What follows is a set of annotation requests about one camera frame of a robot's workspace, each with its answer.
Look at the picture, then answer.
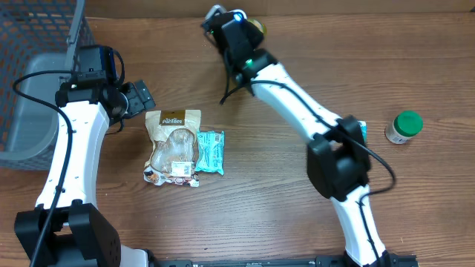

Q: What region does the grey plastic mesh basket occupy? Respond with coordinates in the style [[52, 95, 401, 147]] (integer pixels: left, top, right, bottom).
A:
[[1, 1, 94, 170]]

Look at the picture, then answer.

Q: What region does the brown snack packet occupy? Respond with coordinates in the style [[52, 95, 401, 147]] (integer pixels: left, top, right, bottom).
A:
[[144, 110, 202, 179]]

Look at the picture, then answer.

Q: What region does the small Kleenex tissue pack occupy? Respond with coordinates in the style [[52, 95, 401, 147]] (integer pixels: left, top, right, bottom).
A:
[[358, 121, 367, 142]]

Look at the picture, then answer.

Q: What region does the clear bottle with silver cap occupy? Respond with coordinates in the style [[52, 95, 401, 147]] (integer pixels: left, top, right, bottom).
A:
[[247, 18, 267, 36]]

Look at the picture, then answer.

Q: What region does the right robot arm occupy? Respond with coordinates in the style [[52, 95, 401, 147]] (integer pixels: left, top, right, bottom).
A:
[[201, 4, 387, 266]]

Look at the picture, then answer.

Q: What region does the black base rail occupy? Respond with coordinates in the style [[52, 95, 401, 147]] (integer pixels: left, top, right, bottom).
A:
[[149, 254, 419, 267]]

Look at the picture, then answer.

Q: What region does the green lid jar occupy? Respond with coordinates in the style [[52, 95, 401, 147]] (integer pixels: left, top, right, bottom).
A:
[[384, 111, 423, 145]]

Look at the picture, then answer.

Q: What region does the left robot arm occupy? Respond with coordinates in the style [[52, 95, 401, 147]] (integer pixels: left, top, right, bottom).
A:
[[14, 45, 157, 267]]

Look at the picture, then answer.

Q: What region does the teal tissue pack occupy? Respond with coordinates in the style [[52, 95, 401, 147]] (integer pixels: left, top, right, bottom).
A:
[[195, 131, 226, 175]]

